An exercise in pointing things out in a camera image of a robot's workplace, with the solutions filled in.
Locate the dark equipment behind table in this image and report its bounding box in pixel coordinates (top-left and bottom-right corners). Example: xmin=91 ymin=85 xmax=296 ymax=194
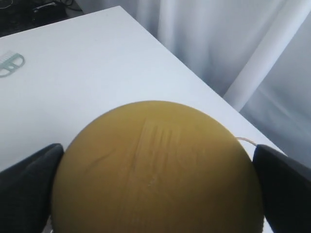
xmin=0 ymin=0 xmax=84 ymax=37

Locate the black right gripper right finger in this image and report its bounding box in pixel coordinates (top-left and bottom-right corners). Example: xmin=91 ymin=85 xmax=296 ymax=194
xmin=252 ymin=144 xmax=311 ymax=233

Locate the white curtain backdrop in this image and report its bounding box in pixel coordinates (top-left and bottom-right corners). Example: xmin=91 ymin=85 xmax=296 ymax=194
xmin=119 ymin=0 xmax=311 ymax=158

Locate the clear jar yellow lid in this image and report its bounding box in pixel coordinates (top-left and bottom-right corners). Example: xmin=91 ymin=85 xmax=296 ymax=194
xmin=52 ymin=101 xmax=264 ymax=233

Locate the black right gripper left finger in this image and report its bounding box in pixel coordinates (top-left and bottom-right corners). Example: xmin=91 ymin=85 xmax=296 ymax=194
xmin=0 ymin=143 xmax=64 ymax=233

